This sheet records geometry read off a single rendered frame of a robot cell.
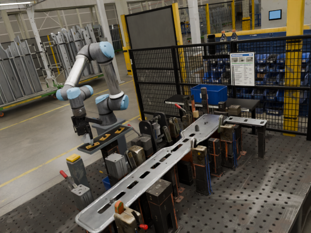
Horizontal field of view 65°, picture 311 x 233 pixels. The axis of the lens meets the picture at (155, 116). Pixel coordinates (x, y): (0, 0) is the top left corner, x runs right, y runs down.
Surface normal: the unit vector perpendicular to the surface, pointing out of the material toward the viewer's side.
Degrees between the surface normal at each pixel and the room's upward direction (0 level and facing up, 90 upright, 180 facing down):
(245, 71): 90
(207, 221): 0
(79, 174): 90
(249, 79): 90
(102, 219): 0
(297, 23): 90
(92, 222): 0
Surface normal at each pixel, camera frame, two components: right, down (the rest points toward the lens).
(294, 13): -0.56, 0.42
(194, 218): -0.16, -0.92
